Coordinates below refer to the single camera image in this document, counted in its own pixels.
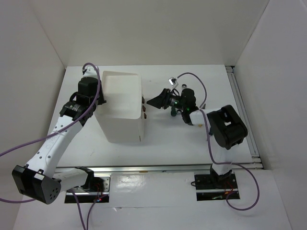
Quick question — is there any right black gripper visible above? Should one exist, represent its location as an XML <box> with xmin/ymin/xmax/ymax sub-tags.
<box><xmin>147</xmin><ymin>88</ymin><xmax>186</xmax><ymax>111</ymax></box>

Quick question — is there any white drawer cabinet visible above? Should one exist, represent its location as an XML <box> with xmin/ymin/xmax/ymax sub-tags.
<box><xmin>94</xmin><ymin>71</ymin><xmax>145</xmax><ymax>143</ymax></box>

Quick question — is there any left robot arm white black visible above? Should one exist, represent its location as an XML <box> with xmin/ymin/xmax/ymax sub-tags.
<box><xmin>12</xmin><ymin>63</ymin><xmax>106</xmax><ymax>205</ymax></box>

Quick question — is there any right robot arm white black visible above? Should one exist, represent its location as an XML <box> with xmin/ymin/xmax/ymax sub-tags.
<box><xmin>147</xmin><ymin>88</ymin><xmax>248</xmax><ymax>188</ymax></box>

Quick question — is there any small green stubby screwdriver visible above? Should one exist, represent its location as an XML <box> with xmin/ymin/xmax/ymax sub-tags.
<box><xmin>171</xmin><ymin>107</ymin><xmax>177</xmax><ymax>117</ymax></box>

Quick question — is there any large ratchet wrench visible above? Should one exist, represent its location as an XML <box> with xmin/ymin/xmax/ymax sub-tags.
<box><xmin>177</xmin><ymin>84</ymin><xmax>187</xmax><ymax>115</ymax></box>

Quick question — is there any aluminium front rail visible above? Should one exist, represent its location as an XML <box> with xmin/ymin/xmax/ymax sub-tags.
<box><xmin>55</xmin><ymin>163</ymin><xmax>216</xmax><ymax>174</ymax></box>

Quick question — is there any aluminium side rail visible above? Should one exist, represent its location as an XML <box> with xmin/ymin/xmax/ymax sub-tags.
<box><xmin>225</xmin><ymin>66</ymin><xmax>264</xmax><ymax>170</ymax></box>

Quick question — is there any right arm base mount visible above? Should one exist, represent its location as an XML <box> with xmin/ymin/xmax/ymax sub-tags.
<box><xmin>190</xmin><ymin>172</ymin><xmax>240</xmax><ymax>201</ymax></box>

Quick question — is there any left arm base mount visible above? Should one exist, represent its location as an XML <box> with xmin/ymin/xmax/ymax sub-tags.
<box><xmin>71</xmin><ymin>174</ymin><xmax>111</xmax><ymax>204</ymax></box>

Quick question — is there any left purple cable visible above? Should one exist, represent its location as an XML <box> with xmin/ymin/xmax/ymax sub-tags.
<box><xmin>0</xmin><ymin>62</ymin><xmax>105</xmax><ymax>230</ymax></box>

